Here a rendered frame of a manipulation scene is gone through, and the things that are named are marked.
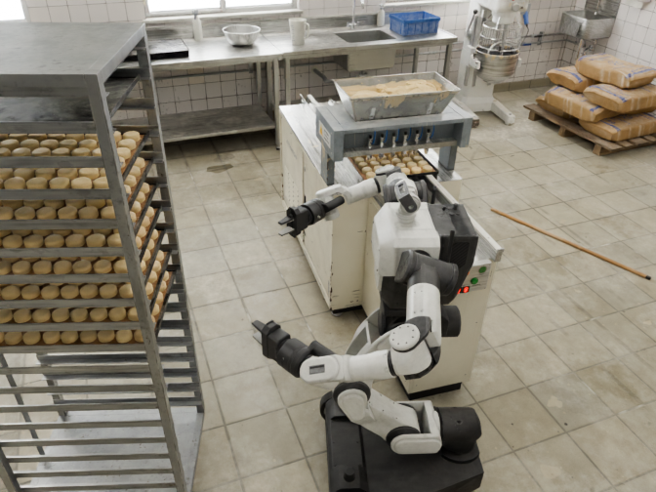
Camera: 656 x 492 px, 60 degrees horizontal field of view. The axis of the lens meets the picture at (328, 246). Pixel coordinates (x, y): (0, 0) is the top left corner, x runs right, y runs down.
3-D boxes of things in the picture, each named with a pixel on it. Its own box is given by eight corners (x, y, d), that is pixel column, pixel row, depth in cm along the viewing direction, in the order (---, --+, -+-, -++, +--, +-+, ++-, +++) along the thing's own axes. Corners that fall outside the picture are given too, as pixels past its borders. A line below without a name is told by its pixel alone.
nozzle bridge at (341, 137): (314, 166, 309) (315, 106, 290) (436, 152, 327) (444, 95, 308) (332, 195, 283) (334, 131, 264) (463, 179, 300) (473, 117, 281)
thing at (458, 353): (359, 315, 335) (368, 180, 285) (413, 306, 344) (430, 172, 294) (405, 406, 280) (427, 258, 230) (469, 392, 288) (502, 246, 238)
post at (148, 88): (205, 411, 261) (144, 22, 165) (204, 416, 258) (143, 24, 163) (198, 411, 260) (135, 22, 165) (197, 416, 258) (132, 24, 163)
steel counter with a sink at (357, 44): (90, 178, 473) (52, 23, 404) (87, 144, 526) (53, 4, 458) (445, 127, 577) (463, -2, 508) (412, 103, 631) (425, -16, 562)
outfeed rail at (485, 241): (347, 100, 396) (348, 90, 392) (351, 100, 397) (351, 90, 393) (495, 263, 237) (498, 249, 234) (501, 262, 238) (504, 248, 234)
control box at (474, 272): (431, 293, 242) (435, 266, 235) (482, 284, 248) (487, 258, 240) (435, 298, 239) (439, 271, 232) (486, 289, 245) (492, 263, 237)
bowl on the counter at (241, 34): (227, 50, 479) (226, 35, 472) (220, 40, 505) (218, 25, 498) (266, 47, 490) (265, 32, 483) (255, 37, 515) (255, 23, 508)
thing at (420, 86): (335, 95, 286) (335, 82, 283) (432, 86, 299) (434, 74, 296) (351, 113, 265) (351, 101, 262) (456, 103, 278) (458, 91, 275)
